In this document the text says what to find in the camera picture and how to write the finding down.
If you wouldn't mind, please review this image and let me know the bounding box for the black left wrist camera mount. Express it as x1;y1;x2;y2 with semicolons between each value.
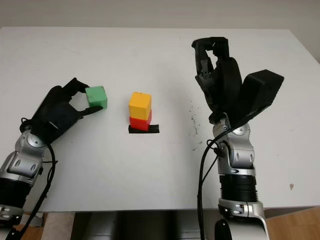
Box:
30;103;80;146

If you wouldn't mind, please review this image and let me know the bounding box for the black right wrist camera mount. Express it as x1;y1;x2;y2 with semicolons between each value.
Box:
230;69;285;129

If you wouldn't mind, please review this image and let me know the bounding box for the yellow block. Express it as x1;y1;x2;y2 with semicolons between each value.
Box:
128;91;153;120

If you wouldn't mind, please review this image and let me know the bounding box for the red block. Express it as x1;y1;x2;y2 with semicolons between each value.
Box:
128;109;153;132

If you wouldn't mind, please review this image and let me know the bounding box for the black tape strip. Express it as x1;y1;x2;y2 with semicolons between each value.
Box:
127;123;160;135

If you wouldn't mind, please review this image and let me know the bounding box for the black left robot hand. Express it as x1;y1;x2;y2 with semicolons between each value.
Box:
31;77;105;124

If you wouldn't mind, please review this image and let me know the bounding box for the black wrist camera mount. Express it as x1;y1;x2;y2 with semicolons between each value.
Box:
30;103;80;146
230;69;285;129

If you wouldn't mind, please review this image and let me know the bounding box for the grey robot torso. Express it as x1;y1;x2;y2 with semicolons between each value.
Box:
70;210;219;240

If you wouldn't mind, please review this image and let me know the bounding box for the green block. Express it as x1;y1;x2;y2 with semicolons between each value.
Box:
84;85;109;110

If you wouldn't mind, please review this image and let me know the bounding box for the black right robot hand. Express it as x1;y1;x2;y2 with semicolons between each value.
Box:
191;36;243;124

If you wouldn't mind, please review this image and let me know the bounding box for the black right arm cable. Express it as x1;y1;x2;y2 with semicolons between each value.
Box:
196;138;226;240

